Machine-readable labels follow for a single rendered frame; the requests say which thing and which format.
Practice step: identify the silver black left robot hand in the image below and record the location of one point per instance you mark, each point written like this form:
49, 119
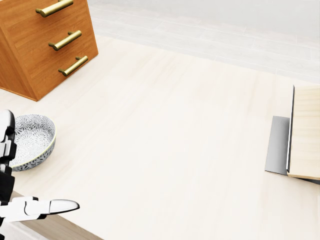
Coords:
25, 208

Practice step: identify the grey white patterned bowl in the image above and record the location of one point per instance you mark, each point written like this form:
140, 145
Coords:
35, 140

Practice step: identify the wooden drawer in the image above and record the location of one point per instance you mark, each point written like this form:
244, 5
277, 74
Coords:
32, 50
45, 80
22, 23

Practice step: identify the wooden cabinet with drawers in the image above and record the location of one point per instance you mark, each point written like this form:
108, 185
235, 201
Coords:
12, 75

